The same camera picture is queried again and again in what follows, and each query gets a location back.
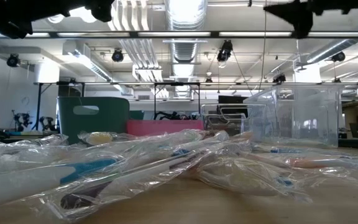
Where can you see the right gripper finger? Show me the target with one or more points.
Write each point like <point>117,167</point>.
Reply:
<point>300,15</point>

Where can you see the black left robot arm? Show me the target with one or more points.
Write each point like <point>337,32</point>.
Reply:
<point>5,15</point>

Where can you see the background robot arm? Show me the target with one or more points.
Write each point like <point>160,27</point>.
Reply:
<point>47,123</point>
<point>20,119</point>
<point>172,116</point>

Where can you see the white light strip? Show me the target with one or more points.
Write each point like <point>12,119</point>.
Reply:
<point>172,34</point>
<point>346,34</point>
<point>253,34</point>

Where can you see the black ceiling spotlight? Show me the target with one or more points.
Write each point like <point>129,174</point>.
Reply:
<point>280,78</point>
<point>117,56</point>
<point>338,56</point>
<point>12,60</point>
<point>225,51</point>

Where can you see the white ceiling pipes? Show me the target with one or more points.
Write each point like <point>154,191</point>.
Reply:
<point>138,46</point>

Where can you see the black overhead crossbar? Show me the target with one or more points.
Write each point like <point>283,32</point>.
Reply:
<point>214,34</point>

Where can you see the black monitor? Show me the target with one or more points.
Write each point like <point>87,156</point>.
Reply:
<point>233,99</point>

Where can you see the large clear plastic bin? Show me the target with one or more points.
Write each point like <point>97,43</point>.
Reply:
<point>306,124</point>

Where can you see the green plastic bin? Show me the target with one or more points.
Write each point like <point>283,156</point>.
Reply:
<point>110,124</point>

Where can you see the wrapped orange toothbrush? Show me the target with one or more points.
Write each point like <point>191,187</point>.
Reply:
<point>322,163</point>
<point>99,138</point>

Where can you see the pink plastic bin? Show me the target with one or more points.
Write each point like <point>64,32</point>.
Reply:
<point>166,127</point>

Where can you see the wrapped blue toothbrush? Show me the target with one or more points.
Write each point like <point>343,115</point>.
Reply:
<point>284,181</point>
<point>286,151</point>
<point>85,171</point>

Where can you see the small clear plastic bin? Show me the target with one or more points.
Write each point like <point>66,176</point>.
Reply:
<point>210,124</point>

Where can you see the wrapped purple toothbrush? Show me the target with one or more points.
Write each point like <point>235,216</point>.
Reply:
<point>82,197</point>

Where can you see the silver ventilation duct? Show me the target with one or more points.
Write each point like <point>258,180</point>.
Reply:
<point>337,46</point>
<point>185,46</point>

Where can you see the white rectangular air duct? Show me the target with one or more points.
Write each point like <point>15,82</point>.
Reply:
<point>89,62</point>

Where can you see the black background rig frame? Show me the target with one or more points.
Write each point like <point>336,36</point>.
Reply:
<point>38,105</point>
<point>154,99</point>

